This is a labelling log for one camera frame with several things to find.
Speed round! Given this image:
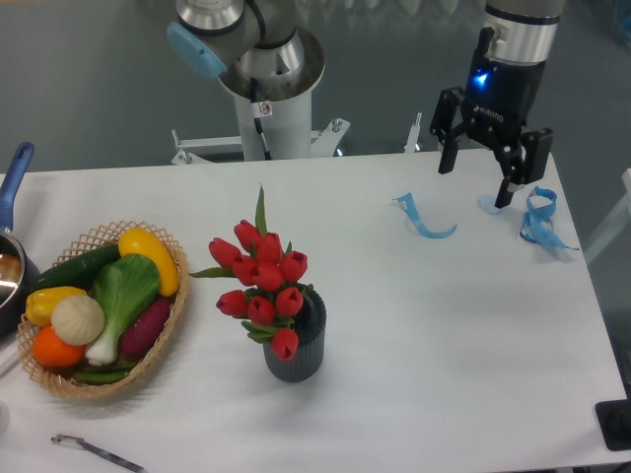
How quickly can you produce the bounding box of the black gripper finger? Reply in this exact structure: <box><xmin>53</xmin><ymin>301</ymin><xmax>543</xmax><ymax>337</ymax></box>
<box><xmin>430</xmin><ymin>87</ymin><xmax>474</xmax><ymax>174</ymax></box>
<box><xmin>494</xmin><ymin>128</ymin><xmax>553</xmax><ymax>209</ymax></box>

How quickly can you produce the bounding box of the orange fruit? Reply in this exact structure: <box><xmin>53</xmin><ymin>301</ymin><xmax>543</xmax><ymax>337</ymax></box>
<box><xmin>33</xmin><ymin>325</ymin><xmax>85</xmax><ymax>368</ymax></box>

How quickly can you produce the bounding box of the green bok choy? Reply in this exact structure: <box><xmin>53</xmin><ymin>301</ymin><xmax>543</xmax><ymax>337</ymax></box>
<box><xmin>86</xmin><ymin>254</ymin><xmax>160</xmax><ymax>367</ymax></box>

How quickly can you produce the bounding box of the grey pen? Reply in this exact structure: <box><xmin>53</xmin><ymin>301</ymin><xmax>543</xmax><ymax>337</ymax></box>
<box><xmin>50</xmin><ymin>434</ymin><xmax>147</xmax><ymax>473</ymax></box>

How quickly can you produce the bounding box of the cream steamed bun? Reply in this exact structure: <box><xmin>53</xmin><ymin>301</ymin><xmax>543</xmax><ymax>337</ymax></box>
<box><xmin>51</xmin><ymin>296</ymin><xmax>105</xmax><ymax>346</ymax></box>

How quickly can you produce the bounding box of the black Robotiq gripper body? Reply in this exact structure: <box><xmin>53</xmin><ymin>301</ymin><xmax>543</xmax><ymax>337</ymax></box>
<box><xmin>457</xmin><ymin>55</ymin><xmax>546</xmax><ymax>153</ymax></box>

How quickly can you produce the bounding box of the purple sweet potato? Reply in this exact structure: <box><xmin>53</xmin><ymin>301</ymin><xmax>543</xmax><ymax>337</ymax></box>
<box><xmin>120</xmin><ymin>298</ymin><xmax>170</xmax><ymax>361</ymax></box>

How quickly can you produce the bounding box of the small light blue cap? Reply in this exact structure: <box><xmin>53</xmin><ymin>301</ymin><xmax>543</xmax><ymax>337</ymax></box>
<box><xmin>477</xmin><ymin>195</ymin><xmax>502</xmax><ymax>215</ymax></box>

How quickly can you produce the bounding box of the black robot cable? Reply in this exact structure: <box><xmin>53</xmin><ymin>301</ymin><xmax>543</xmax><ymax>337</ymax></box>
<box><xmin>248</xmin><ymin>78</ymin><xmax>273</xmax><ymax>162</ymax></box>

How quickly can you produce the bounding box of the red tulip bouquet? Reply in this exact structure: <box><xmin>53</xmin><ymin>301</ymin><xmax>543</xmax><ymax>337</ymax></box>
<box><xmin>190</xmin><ymin>189</ymin><xmax>313</xmax><ymax>362</ymax></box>

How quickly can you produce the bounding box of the blue handled saucepan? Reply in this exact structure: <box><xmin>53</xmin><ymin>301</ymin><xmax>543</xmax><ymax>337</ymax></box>
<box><xmin>1</xmin><ymin>142</ymin><xmax>39</xmax><ymax>336</ymax></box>

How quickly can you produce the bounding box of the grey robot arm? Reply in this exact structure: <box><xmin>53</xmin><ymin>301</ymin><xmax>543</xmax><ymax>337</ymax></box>
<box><xmin>167</xmin><ymin>1</ymin><xmax>563</xmax><ymax>208</ymax></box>

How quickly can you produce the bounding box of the green pea pod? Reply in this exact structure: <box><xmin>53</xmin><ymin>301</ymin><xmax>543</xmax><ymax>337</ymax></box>
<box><xmin>72</xmin><ymin>364</ymin><xmax>136</xmax><ymax>385</ymax></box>

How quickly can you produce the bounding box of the yellow bell pepper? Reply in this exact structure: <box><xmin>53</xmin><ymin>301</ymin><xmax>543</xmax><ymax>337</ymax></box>
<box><xmin>25</xmin><ymin>286</ymin><xmax>88</xmax><ymax>327</ymax></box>

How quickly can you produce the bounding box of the curled blue ribbon strip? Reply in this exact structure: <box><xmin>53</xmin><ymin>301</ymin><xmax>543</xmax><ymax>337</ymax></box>
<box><xmin>392</xmin><ymin>192</ymin><xmax>457</xmax><ymax>239</ymax></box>

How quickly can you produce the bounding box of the white object right edge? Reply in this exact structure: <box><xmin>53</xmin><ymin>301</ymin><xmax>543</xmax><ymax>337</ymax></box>
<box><xmin>584</xmin><ymin>169</ymin><xmax>630</xmax><ymax>265</ymax></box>

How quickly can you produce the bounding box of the green cucumber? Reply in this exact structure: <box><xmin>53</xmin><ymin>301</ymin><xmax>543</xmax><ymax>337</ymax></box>
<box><xmin>31</xmin><ymin>245</ymin><xmax>120</xmax><ymax>292</ymax></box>

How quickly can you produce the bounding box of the yellow squash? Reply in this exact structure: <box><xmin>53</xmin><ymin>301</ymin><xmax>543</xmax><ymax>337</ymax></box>
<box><xmin>118</xmin><ymin>227</ymin><xmax>179</xmax><ymax>297</ymax></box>

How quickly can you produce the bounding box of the dark grey ribbed vase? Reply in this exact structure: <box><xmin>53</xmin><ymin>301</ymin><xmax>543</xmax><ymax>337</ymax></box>
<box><xmin>263</xmin><ymin>284</ymin><xmax>326</xmax><ymax>382</ymax></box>

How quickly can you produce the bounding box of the knotted blue ribbon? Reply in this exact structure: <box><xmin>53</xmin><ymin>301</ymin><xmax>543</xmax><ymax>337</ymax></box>
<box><xmin>519</xmin><ymin>186</ymin><xmax>580</xmax><ymax>253</ymax></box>

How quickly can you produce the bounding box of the woven wicker basket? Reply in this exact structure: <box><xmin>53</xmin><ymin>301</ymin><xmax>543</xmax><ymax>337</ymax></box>
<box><xmin>16</xmin><ymin>221</ymin><xmax>188</xmax><ymax>400</ymax></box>

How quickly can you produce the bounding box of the black device at edge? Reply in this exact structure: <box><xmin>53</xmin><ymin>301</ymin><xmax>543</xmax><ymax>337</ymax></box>
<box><xmin>595</xmin><ymin>399</ymin><xmax>630</xmax><ymax>451</ymax></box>

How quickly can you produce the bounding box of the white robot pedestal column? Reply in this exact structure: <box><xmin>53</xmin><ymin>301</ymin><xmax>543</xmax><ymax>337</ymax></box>
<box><xmin>234</xmin><ymin>92</ymin><xmax>312</xmax><ymax>162</ymax></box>

